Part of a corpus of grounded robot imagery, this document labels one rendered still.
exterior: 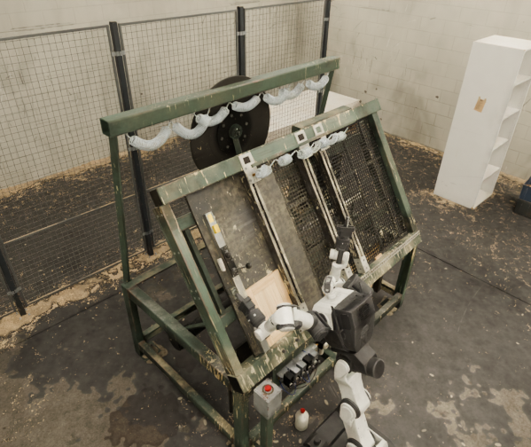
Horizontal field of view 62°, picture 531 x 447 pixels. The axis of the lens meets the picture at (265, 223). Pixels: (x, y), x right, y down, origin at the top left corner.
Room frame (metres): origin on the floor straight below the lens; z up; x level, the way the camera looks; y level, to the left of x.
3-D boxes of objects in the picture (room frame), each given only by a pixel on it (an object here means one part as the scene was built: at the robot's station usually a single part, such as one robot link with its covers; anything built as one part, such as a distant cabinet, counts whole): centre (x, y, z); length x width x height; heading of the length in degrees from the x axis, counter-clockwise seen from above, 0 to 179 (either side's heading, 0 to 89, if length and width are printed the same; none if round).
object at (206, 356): (2.90, -0.13, 0.41); 2.20 x 1.38 x 0.83; 136
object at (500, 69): (5.48, -2.81, 1.03); 0.61 x 0.58 x 2.05; 134
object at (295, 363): (1.92, -0.29, 0.69); 0.50 x 0.14 x 0.24; 136
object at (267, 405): (1.56, -0.03, 0.84); 0.12 x 0.12 x 0.18; 46
